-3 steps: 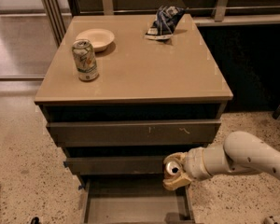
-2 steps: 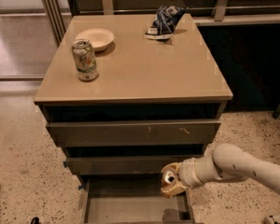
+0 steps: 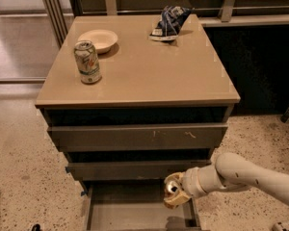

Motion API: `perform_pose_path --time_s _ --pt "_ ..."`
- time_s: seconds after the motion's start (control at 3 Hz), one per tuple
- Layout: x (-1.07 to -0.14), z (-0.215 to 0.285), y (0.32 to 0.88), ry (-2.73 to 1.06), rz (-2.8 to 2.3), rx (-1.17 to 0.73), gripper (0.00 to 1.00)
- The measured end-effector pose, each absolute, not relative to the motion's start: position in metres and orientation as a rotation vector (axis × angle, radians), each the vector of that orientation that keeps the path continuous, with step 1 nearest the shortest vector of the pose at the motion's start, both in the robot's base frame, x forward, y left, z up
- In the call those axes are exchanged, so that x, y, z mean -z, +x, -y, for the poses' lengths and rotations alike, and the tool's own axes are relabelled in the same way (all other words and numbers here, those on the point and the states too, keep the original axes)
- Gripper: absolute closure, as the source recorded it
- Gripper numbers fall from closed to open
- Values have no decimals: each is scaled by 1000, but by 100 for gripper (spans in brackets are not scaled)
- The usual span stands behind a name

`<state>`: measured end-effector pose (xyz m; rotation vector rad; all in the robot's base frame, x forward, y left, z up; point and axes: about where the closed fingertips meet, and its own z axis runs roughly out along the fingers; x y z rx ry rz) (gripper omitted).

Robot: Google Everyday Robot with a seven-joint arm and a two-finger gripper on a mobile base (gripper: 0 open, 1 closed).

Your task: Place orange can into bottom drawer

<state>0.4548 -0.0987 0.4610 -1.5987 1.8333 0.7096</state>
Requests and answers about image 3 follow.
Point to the middle grey drawer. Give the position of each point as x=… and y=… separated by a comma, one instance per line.
x=139, y=170

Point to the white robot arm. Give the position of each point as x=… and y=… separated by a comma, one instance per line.
x=230, y=173

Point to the grey drawer cabinet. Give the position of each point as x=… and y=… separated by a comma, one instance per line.
x=143, y=82

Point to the green white soda can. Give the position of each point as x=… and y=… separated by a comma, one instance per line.
x=87, y=62

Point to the top grey drawer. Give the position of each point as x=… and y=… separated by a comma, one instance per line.
x=137, y=137

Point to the white bowl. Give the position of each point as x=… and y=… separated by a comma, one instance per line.
x=103, y=40

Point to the blue white sneaker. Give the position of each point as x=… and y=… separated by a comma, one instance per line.
x=171, y=21

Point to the grey object on floor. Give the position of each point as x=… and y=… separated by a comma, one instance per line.
x=281, y=226

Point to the grey drawer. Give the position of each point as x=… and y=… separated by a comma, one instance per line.
x=139, y=170
x=137, y=137
x=136, y=206

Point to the bottom grey drawer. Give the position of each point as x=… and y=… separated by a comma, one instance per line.
x=136, y=206

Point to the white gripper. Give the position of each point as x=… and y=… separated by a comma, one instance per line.
x=191, y=181

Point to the orange soda can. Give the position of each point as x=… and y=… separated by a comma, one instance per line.
x=172, y=186

